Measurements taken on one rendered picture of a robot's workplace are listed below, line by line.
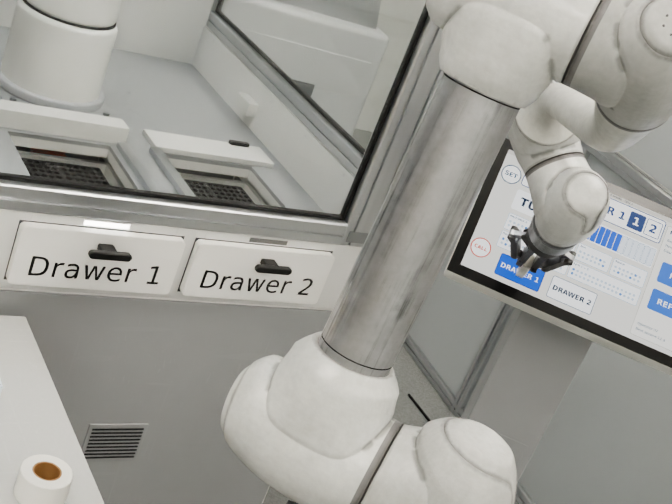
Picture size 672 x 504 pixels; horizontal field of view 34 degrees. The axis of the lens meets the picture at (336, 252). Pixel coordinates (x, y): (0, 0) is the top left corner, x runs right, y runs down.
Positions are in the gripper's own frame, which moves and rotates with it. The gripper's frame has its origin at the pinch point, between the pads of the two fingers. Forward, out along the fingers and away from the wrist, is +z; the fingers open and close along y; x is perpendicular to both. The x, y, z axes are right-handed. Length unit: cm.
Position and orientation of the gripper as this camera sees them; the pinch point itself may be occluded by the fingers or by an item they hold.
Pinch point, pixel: (525, 265)
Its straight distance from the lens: 211.9
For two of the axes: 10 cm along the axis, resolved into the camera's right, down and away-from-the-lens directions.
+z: -0.6, 2.9, 9.5
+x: -4.0, 8.7, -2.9
